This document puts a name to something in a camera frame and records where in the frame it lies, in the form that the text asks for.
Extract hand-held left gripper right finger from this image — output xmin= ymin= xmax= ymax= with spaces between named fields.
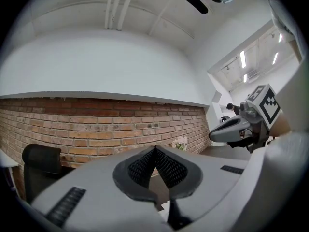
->
xmin=154 ymin=145 xmax=252 ymax=231

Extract person's white sleeve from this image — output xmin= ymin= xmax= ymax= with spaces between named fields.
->
xmin=212 ymin=57 xmax=309 ymax=232

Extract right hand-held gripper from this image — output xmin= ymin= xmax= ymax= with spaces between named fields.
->
xmin=208 ymin=83 xmax=282 ymax=154

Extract white desk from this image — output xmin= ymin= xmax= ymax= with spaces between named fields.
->
xmin=0 ymin=150 xmax=19 ymax=168

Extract dark brown table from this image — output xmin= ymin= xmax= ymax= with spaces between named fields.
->
xmin=198 ymin=145 xmax=252 ymax=161

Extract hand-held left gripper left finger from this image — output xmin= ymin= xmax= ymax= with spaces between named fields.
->
xmin=30 ymin=145 xmax=175 ymax=232

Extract black mesh office chair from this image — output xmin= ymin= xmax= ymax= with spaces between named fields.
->
xmin=22 ymin=144 xmax=74 ymax=204

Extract white ceiling pipes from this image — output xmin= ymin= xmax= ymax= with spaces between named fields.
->
xmin=104 ymin=0 xmax=139 ymax=31

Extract pale flower bouquet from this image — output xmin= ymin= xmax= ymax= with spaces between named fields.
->
xmin=171 ymin=136 xmax=189 ymax=152

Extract person's right forearm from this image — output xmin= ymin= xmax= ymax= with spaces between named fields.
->
xmin=267 ymin=111 xmax=293 ymax=138

